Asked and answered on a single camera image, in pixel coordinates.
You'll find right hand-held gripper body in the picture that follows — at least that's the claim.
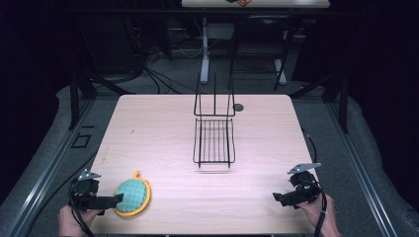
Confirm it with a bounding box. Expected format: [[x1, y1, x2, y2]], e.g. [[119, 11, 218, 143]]
[[287, 162, 323, 207]]

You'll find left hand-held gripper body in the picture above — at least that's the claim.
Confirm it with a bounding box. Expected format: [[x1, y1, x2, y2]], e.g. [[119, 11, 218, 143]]
[[68, 168, 102, 212]]

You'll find round teal yellow-rimmed pot holder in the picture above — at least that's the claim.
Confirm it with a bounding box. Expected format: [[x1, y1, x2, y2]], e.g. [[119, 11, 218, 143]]
[[112, 170, 152, 218]]

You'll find black wire rack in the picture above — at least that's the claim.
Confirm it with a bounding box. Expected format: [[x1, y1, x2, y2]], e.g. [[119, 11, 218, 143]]
[[192, 72, 237, 170]]

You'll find person's left hand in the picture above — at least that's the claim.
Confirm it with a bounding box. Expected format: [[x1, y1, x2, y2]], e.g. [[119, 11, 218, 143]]
[[57, 204, 101, 237]]

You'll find person's right hand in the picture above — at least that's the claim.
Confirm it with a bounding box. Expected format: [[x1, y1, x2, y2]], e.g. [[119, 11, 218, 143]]
[[297, 193, 343, 237]]

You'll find black metal stand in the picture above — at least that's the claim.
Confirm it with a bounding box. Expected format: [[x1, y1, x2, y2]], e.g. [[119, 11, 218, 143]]
[[290, 71, 350, 135], [67, 72, 99, 131]]

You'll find black chair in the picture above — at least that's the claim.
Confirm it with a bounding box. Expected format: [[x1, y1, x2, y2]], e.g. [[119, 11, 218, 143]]
[[228, 13, 299, 92]]

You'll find white desk with white legs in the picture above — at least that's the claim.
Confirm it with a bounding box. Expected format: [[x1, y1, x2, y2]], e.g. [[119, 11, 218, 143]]
[[180, 0, 331, 86]]

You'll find orange thing on desk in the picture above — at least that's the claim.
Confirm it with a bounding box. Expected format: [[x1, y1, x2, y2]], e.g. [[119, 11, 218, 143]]
[[225, 0, 254, 8]]

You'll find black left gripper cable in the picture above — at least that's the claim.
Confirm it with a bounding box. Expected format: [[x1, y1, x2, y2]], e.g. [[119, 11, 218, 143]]
[[23, 149, 100, 237]]

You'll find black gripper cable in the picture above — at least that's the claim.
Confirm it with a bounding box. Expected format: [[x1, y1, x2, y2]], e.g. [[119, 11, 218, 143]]
[[299, 127, 328, 237], [23, 149, 100, 237]]

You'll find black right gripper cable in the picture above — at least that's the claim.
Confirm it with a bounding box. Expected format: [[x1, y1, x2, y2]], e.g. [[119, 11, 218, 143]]
[[299, 127, 328, 237]]

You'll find grey metal floor rail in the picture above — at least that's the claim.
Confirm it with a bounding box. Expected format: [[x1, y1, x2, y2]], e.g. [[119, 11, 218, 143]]
[[324, 100, 400, 237], [0, 98, 97, 237]]

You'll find bundle of floor cables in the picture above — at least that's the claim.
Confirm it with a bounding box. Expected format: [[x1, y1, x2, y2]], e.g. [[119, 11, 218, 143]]
[[125, 16, 206, 97]]

